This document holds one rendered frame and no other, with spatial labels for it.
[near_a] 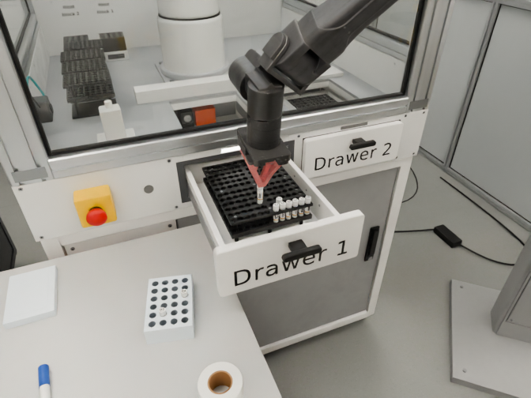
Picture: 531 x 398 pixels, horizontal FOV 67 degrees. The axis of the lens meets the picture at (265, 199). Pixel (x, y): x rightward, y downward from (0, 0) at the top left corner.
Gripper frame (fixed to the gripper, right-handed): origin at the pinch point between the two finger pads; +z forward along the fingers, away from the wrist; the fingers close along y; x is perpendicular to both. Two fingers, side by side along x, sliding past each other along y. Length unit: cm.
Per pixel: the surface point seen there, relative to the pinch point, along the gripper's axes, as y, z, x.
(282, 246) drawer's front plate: -11.4, 6.1, -0.3
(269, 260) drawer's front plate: -11.8, 8.7, 2.2
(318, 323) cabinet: 12, 88, -31
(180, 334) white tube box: -15.3, 18.4, 19.8
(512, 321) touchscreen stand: -12, 83, -99
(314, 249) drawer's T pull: -14.6, 4.8, -5.0
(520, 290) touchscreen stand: -8, 67, -97
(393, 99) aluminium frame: 22.6, 1.3, -44.3
